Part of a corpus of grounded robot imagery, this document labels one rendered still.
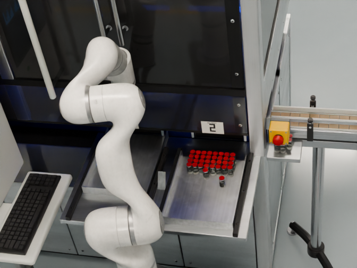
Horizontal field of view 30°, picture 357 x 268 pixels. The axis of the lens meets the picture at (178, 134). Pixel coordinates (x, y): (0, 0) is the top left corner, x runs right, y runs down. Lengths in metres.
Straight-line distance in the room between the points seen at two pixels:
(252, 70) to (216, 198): 0.49
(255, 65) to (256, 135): 0.33
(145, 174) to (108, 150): 0.79
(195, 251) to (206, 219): 0.76
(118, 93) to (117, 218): 0.38
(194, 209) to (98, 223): 0.59
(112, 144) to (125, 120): 0.08
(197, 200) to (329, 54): 2.32
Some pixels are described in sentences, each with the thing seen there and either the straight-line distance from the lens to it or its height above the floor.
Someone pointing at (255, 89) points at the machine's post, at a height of 1.22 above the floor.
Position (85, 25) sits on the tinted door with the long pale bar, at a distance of 2.39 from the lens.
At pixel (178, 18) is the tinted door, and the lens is 2.27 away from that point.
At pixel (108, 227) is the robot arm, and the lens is 1.93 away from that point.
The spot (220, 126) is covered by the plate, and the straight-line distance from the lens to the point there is 2.52.
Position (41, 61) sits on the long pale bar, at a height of 1.36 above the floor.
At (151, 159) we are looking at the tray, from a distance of 2.65.
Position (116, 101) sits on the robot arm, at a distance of 1.76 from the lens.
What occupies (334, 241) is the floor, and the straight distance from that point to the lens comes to 3.46.
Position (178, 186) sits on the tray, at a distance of 2.53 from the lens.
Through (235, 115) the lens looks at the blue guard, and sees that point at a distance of 2.48.
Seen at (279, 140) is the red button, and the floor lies 1.01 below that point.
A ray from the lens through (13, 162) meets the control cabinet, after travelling 2.82.
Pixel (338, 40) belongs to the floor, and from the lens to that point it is 4.71.
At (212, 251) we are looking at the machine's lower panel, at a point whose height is 0.23.
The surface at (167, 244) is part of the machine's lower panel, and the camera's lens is 3.16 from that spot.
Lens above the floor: 2.72
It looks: 42 degrees down
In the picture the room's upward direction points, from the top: 9 degrees counter-clockwise
